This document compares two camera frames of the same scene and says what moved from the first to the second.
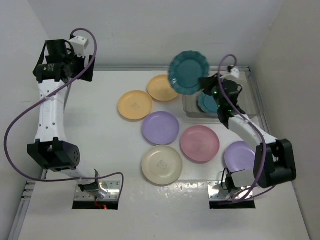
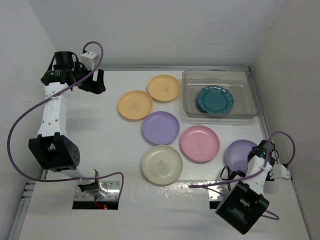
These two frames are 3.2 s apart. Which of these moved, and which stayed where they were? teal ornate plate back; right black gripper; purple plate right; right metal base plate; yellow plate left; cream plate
Moved: right black gripper; teal ornate plate back
Stayed: cream plate; right metal base plate; purple plate right; yellow plate left
